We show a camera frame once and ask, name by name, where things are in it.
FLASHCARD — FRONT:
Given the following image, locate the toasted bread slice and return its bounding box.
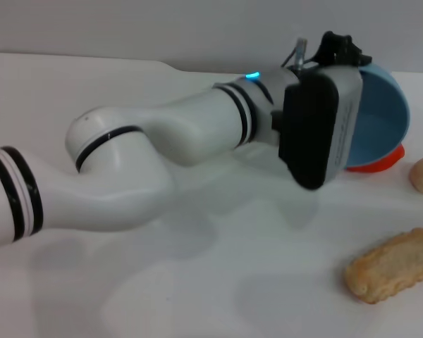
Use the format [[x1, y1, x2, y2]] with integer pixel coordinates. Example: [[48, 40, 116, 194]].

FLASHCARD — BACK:
[[345, 227, 423, 306]]

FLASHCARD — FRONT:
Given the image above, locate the blue bowl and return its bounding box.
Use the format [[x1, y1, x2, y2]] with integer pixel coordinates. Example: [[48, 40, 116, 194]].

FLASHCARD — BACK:
[[344, 63, 411, 168]]

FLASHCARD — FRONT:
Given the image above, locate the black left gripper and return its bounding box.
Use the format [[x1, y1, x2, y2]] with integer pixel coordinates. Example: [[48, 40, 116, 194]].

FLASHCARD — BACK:
[[312, 30, 373, 68]]

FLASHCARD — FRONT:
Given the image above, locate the left arm cable with connector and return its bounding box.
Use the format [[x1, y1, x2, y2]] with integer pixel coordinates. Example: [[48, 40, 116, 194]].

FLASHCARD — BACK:
[[281, 37, 310, 70]]

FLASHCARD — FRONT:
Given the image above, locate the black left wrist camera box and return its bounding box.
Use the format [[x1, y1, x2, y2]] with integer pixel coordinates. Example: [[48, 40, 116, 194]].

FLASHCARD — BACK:
[[277, 65, 364, 192]]

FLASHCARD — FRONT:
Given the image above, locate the red pepper toy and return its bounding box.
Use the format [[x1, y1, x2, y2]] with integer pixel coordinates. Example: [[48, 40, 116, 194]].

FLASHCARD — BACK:
[[344, 144, 406, 175]]

